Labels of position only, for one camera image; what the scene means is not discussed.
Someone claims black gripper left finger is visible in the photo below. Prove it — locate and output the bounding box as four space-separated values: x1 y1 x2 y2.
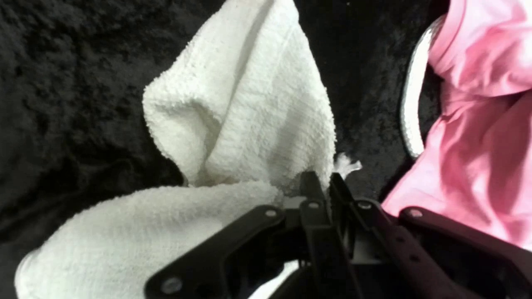
145 169 362 299

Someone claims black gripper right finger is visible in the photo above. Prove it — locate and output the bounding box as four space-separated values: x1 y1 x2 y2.
329 171 532 299

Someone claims large white towel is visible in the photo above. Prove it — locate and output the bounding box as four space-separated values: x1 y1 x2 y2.
13 0 364 299

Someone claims pink cloth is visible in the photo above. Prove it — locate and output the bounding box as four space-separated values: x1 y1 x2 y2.
381 0 532 251

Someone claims black tablecloth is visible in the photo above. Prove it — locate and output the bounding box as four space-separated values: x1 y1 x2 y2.
0 0 532 299

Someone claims white rope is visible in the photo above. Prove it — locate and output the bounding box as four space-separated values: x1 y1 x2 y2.
399 18 446 161

